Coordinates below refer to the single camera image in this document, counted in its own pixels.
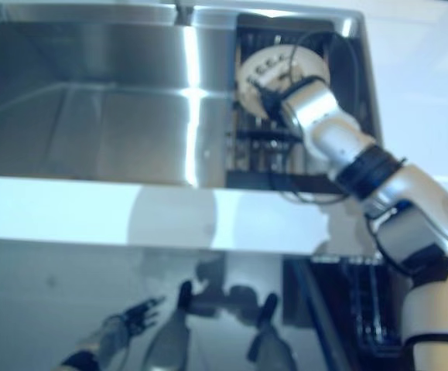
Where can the stainless steel sink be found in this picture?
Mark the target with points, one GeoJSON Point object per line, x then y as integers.
{"type": "Point", "coordinates": [111, 116]}

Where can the cream round plate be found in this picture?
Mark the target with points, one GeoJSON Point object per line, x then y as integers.
{"type": "Point", "coordinates": [308, 63]}

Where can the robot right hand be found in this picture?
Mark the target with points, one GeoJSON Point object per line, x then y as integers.
{"type": "Point", "coordinates": [281, 81]}

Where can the white cabinet door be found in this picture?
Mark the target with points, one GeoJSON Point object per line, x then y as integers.
{"type": "Point", "coordinates": [254, 270]}
{"type": "Point", "coordinates": [53, 301]}

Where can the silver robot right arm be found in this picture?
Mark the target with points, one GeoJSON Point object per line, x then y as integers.
{"type": "Point", "coordinates": [332, 127]}

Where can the black dish drying rack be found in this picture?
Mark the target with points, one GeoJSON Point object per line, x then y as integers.
{"type": "Point", "coordinates": [254, 154]}

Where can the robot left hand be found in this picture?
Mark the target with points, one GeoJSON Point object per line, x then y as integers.
{"type": "Point", "coordinates": [140, 317]}

